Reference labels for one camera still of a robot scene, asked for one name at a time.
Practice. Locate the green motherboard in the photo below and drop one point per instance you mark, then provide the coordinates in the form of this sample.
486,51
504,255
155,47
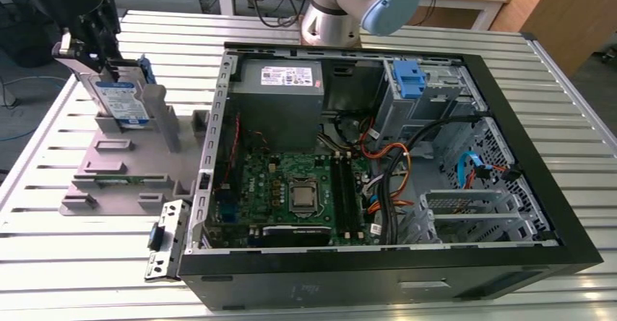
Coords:
263,176

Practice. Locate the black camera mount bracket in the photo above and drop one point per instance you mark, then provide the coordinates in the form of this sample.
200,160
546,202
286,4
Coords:
115,21

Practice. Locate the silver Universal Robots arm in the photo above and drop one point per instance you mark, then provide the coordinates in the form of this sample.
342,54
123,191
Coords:
332,21

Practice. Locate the blue drive latch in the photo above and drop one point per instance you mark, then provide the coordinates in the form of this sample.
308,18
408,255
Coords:
408,79

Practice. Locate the metal disk bay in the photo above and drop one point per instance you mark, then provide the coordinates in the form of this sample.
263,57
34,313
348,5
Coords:
482,217

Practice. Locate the metal drive cage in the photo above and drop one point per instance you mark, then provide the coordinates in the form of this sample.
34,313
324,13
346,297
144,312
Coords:
434,107

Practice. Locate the wooden cabinet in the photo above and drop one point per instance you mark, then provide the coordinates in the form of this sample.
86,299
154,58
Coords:
570,10

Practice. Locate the grey parts rack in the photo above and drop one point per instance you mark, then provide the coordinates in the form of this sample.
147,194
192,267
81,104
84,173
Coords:
135,154

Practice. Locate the metal expansion slot bracket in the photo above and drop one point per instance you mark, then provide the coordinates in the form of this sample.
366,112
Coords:
175,227

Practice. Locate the silver CPU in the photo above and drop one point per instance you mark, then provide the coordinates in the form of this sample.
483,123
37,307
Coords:
303,195

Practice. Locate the grey power supply unit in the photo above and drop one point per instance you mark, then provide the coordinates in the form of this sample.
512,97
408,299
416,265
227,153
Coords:
280,118

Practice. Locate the black mesh waste bin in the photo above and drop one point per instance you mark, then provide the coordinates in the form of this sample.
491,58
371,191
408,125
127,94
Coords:
25,46

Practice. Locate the CPU socket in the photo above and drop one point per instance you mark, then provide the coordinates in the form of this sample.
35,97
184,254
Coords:
304,181

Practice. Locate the black graphics card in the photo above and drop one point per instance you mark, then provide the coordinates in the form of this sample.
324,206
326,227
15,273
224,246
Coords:
294,236

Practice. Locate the hard disk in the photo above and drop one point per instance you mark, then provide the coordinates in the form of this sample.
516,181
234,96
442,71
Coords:
118,100

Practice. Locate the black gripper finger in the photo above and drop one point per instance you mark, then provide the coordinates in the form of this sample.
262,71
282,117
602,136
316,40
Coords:
90,60

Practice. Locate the black RAM slot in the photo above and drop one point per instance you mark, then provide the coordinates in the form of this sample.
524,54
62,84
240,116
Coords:
340,198

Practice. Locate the black open PC case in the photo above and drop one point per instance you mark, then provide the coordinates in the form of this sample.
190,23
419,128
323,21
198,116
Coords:
338,281

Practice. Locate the black chair base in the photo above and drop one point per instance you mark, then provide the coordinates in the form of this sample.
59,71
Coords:
608,54

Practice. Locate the small grey wrist camera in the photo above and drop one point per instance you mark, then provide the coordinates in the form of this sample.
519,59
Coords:
62,48

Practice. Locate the green RAM stick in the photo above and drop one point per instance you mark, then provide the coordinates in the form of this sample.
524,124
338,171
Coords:
116,179

